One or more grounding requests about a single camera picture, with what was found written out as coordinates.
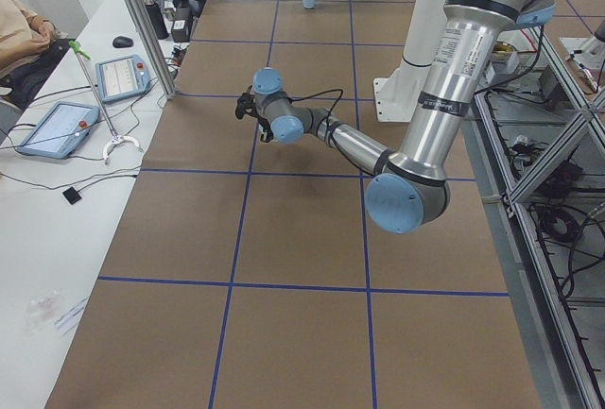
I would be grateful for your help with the clear plastic bag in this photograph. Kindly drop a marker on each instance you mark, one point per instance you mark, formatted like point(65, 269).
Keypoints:
point(42, 311)

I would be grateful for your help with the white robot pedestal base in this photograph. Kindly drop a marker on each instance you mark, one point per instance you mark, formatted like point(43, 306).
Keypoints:
point(396, 96)

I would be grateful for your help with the black water bottle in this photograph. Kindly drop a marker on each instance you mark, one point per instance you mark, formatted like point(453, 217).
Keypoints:
point(156, 18)

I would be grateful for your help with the aluminium side rail frame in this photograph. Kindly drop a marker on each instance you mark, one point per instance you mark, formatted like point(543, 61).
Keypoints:
point(545, 137)

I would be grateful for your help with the black power adapter box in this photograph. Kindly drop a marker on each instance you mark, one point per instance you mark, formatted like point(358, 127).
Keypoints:
point(182, 25)

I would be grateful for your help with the small black square pad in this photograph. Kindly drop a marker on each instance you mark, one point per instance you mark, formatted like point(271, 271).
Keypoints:
point(72, 195)

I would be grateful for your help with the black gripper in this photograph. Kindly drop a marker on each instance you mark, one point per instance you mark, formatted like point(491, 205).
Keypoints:
point(266, 130)

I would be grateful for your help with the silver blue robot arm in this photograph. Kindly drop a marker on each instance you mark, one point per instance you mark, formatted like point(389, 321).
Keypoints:
point(409, 186)

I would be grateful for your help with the black computer mouse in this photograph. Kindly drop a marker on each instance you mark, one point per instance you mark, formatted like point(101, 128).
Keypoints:
point(122, 42)

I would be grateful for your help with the far blue teach pendant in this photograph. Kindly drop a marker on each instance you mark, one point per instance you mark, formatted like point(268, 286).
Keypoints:
point(122, 78)

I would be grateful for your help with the seated person in beige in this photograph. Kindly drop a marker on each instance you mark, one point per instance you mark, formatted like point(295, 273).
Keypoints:
point(31, 49)

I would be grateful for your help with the aluminium frame post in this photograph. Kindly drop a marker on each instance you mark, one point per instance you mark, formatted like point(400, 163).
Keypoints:
point(139, 16)

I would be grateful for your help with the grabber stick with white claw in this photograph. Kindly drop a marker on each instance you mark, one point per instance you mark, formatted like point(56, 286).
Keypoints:
point(116, 139)

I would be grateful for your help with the blue teach pendant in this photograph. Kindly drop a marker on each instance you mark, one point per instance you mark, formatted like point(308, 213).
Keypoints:
point(122, 78)
point(60, 131)

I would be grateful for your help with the near blue teach pendant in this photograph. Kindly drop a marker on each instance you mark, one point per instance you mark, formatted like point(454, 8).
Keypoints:
point(60, 131)

